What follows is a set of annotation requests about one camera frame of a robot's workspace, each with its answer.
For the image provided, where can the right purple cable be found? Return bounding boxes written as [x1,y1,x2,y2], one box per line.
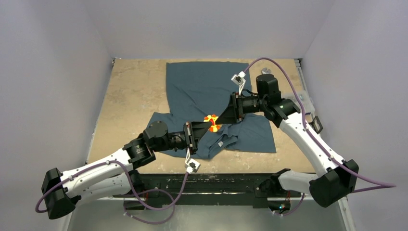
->
[242,57,396,218]

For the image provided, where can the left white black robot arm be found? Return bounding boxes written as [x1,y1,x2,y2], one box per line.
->
[35,121,213,219]

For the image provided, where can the orange yellow flower brooch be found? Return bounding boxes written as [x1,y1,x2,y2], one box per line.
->
[204,114,221,133]

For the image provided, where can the red handled adjustable wrench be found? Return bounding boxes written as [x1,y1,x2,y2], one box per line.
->
[261,67,272,75]

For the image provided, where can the small black display case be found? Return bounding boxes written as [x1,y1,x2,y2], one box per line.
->
[309,116,323,134]

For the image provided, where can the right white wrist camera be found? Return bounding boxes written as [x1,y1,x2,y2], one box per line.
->
[231,71,246,95]

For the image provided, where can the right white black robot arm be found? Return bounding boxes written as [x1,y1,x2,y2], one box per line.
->
[216,72,359,207]

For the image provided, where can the purple cable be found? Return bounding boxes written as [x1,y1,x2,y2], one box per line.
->
[35,159,191,226]
[242,57,396,218]

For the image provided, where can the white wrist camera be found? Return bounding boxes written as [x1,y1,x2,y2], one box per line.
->
[185,149,201,174]
[231,71,246,95]

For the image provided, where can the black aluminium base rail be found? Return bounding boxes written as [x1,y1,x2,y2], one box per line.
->
[111,173,348,211]

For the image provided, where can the clear plastic screw box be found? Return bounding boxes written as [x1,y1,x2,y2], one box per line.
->
[282,90,315,115]

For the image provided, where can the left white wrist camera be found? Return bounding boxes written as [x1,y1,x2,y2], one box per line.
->
[185,149,201,174]

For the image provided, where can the blue grey t-shirt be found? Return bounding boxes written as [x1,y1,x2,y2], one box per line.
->
[149,62,277,159]

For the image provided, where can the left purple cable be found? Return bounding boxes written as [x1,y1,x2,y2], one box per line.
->
[35,159,191,226]

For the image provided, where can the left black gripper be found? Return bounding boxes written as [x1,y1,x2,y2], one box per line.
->
[153,121,211,155]

